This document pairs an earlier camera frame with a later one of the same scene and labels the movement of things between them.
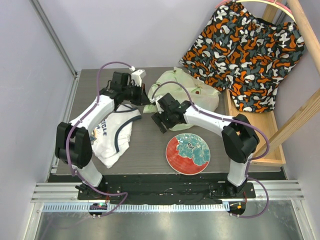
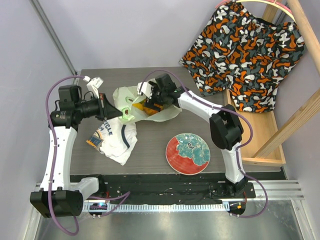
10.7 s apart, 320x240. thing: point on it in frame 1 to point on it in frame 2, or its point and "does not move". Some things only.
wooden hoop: x=276 y=3 does not move
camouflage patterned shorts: x=245 y=54 does not move
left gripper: x=142 y=98 to x=106 y=110
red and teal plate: x=188 y=154 does not move
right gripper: x=160 y=120 to x=155 y=97
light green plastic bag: x=184 y=88 to x=124 y=97
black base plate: x=153 y=190 does not move
